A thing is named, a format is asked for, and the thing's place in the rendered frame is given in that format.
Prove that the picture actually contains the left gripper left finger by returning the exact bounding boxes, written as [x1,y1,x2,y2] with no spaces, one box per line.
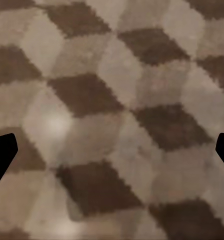
[0,133,18,180]

